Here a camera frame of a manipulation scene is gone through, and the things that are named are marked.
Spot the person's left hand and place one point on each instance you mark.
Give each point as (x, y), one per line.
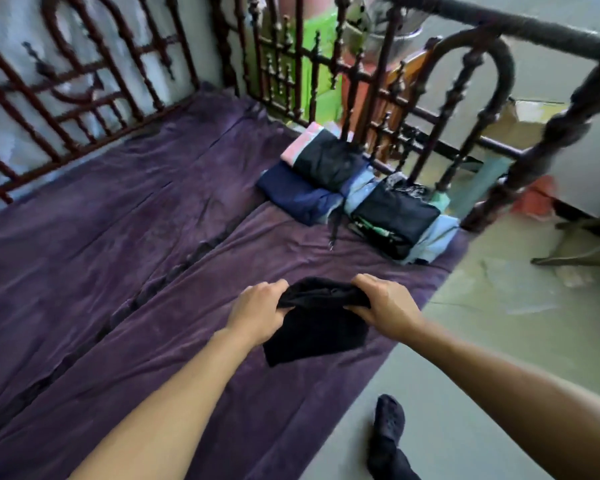
(252, 309)

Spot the person's right hand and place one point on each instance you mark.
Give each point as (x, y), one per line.
(387, 307)

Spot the person's left thumb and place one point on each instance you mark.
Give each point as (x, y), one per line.
(284, 311)

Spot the person's right thumb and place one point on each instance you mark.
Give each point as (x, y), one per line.
(355, 308)

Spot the black cloth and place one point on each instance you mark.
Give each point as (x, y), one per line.
(320, 329)

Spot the person's right forearm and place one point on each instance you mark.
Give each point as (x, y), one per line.
(510, 389)

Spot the person's left forearm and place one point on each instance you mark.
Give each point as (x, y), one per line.
(180, 409)

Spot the green patterned folded garment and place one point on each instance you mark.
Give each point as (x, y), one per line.
(372, 230)

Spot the black folded garment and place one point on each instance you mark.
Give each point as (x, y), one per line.
(330, 162)
(395, 217)

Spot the pale blue folded cloth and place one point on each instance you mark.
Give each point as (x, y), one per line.
(436, 239)

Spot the navy blue folded garment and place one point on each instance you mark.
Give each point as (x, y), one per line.
(295, 194)

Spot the light blue folded garment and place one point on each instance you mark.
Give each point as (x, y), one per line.
(361, 189)

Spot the black clog shoe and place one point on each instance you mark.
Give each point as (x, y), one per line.
(387, 434)

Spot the pink folded garment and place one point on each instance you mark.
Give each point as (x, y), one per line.
(300, 142)

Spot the purple bed sheet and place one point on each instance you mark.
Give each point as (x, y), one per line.
(130, 234)

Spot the red plastic item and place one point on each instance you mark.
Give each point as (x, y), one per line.
(535, 197)

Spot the cardboard box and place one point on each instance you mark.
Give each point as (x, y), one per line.
(522, 124)

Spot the wooden chair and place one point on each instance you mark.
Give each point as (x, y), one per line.
(415, 64)

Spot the metal pot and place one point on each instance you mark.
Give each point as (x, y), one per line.
(402, 29)

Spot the dark ornate metal bed frame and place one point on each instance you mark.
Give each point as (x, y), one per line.
(550, 30)

